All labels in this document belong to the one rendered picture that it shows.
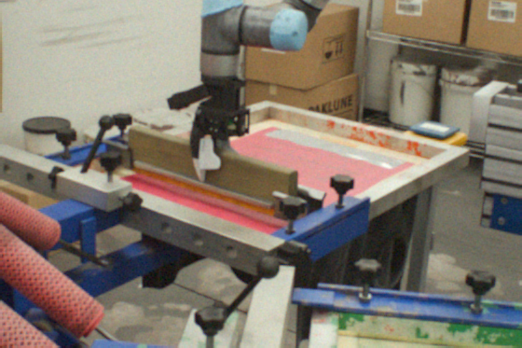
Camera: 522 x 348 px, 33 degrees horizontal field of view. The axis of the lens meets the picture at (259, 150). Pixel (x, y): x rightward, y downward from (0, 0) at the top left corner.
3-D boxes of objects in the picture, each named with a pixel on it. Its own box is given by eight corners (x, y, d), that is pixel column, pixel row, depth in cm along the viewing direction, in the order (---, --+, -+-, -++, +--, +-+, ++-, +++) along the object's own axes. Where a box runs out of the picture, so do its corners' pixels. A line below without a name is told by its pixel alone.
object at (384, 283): (375, 287, 218) (388, 161, 208) (406, 299, 213) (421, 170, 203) (263, 364, 182) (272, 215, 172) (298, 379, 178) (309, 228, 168)
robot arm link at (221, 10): (239, -3, 159) (194, -7, 161) (236, 58, 162) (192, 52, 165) (253, -8, 166) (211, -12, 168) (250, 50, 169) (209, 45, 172)
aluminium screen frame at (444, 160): (265, 114, 240) (266, 100, 239) (468, 165, 208) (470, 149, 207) (34, 187, 179) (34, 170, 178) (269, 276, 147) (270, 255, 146)
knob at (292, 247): (281, 271, 143) (284, 229, 140) (311, 282, 140) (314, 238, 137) (254, 287, 137) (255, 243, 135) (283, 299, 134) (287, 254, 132)
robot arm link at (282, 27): (314, 5, 166) (258, -1, 169) (297, 13, 156) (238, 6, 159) (311, 47, 169) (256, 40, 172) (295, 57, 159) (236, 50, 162)
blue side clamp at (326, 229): (345, 224, 173) (348, 190, 171) (367, 231, 170) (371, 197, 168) (252, 274, 150) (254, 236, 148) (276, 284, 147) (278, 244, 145)
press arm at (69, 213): (95, 215, 157) (95, 189, 156) (119, 225, 154) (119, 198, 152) (16, 245, 144) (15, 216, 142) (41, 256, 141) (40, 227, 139)
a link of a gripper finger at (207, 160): (212, 189, 169) (218, 142, 167) (187, 182, 172) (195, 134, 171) (222, 187, 172) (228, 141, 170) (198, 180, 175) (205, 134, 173)
